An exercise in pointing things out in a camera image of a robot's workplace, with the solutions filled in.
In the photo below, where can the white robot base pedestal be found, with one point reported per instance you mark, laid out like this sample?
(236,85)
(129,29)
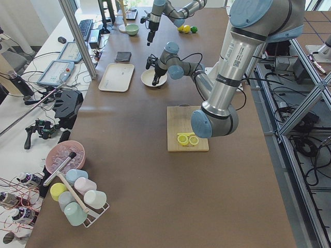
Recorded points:
(212,72)

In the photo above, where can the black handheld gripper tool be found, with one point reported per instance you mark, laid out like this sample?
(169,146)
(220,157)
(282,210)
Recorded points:
(44,128)

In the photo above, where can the bamboo cutting board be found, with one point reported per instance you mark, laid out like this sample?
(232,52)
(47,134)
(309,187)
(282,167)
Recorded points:
(179,121)

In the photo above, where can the light blue plastic cup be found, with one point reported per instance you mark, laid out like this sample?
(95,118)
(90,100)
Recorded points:
(73,174)

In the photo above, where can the grey plastic cup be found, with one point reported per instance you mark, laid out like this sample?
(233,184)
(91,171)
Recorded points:
(64,199)

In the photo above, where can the cream rabbit tray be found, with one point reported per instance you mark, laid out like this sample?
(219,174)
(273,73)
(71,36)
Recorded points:
(116,78)

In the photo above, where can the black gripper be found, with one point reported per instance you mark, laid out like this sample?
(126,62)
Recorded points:
(151,26)
(158,72)

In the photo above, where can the black keyboard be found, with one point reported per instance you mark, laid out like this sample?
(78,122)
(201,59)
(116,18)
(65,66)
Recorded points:
(85,27)

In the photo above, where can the white wire cup rack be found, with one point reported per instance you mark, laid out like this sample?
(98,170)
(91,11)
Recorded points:
(94,214)

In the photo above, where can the whole yellow lemon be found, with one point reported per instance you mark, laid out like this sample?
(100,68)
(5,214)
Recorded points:
(180,29)
(186,29)

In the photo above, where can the cream round plate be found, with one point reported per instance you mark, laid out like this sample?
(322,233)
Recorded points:
(148,76)

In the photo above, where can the mint green bowl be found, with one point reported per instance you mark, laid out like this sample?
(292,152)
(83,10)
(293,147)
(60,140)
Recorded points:
(132,29)

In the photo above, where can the grey folded cloth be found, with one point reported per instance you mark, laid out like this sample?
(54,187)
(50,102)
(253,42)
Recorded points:
(123,56)

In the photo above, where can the mint green plastic cup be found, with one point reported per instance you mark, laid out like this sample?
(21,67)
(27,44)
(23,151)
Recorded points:
(75,214)

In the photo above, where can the white plastic cup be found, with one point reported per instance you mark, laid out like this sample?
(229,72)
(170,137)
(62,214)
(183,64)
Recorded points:
(95,199)

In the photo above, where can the yellow plastic knife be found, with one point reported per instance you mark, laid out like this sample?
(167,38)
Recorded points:
(186,133)

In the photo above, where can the wooden stand with base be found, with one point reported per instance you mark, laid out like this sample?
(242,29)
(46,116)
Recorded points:
(122,26)

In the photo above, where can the teach pendant tablet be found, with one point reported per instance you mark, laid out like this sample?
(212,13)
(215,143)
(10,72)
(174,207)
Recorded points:
(70,52)
(56,73)

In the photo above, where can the pink bowl with ice cubes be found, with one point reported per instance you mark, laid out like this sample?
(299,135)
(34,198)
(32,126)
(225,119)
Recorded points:
(61,151)

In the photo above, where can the computer mouse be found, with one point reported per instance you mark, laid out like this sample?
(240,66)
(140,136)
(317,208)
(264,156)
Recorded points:
(61,40)

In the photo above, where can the aluminium frame post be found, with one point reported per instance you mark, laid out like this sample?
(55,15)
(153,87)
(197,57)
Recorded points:
(74,28)

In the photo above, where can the yellow plastic cup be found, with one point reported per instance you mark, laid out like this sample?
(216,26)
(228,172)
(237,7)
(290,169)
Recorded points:
(56,190)

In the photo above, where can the black plastic housing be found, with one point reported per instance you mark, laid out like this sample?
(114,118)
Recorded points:
(66,107)

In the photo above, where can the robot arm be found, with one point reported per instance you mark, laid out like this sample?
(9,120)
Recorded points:
(251,23)
(177,17)

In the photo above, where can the green lime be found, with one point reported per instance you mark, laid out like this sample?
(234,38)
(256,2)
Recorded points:
(194,29)

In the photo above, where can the black flat box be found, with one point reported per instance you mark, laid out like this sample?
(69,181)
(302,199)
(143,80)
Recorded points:
(64,136)

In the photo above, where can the pink plastic cup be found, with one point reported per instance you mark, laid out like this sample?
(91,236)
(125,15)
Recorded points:
(82,185)

